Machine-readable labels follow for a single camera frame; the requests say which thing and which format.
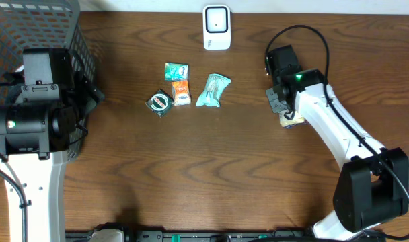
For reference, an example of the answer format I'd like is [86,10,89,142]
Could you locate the dark green balm box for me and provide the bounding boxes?
[145,89,174,118]

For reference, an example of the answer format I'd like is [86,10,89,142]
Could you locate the light green pouch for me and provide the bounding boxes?
[196,73,231,107]

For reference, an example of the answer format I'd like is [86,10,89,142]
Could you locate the teal tissue packet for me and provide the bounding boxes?
[165,63,189,81]

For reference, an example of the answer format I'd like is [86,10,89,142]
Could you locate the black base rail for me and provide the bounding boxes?
[65,229,387,242]

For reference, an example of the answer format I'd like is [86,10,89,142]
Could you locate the grey plastic shopping basket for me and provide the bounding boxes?
[0,1,95,157]

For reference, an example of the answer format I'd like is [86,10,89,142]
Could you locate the right black cable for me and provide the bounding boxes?
[264,24,409,241]

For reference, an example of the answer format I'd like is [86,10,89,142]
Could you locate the black cable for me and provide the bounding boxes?
[0,163,32,242]
[264,24,409,241]

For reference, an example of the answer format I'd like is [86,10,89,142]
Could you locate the yellow snack chip bag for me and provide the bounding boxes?
[279,110,305,128]

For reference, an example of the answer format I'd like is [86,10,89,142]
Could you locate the left black cable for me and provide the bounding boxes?
[0,163,32,242]

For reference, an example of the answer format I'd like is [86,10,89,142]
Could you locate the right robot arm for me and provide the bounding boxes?
[265,45,409,241]

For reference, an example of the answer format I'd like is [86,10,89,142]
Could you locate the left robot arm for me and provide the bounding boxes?
[0,48,104,241]

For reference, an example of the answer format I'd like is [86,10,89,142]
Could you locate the orange tissue packet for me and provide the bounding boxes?
[172,80,191,106]

